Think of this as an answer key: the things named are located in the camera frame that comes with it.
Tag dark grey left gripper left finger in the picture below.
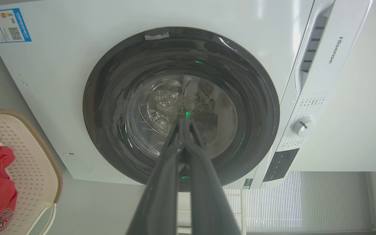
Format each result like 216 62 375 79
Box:
126 118 186 235

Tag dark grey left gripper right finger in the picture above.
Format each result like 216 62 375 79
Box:
184 119 242 235

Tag beige perforated laundry basket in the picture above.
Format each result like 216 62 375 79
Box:
0 109 63 235

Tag white window blinds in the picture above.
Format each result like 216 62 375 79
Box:
223 171 373 233

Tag dark round washing machine door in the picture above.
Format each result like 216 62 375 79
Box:
83 26 280 192

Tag white control knob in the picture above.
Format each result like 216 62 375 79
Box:
292 117 314 137

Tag white Hisense washing machine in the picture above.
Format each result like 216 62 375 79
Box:
0 0 373 190

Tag white detergent drawer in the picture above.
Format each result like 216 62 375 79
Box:
294 0 373 96

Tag blue energy label sticker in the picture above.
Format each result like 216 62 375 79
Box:
0 8 32 44

